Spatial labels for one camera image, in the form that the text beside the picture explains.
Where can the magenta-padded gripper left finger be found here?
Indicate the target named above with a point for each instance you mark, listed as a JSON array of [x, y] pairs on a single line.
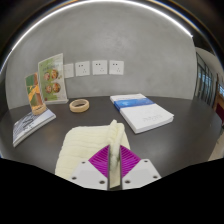
[[88, 173]]

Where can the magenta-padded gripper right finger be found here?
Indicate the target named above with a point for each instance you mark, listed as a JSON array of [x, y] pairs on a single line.
[[140, 173]]

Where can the cream fluffy towel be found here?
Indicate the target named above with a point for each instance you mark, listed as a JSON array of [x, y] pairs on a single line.
[[83, 143]]

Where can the white book with blue band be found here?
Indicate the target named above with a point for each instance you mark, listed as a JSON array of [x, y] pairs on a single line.
[[146, 115]]

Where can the beige masking tape roll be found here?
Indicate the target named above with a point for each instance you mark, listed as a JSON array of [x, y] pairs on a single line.
[[72, 107]]

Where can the grey cover magazine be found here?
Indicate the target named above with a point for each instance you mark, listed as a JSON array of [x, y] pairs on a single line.
[[31, 125]]

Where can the small sign on wooden base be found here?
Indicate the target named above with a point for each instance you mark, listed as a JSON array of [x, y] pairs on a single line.
[[33, 91]]

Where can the acrylic stand with food menu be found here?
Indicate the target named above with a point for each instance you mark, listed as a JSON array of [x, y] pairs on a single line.
[[51, 78]]

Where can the dark framed glass partition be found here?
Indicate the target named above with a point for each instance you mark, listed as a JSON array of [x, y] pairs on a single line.
[[205, 80]]

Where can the curved ceiling light strip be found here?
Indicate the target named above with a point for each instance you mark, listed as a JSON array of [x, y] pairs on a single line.
[[100, 2]]

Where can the white wall socket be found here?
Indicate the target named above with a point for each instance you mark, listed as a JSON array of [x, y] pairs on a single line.
[[99, 67], [116, 67], [69, 70], [82, 68]]

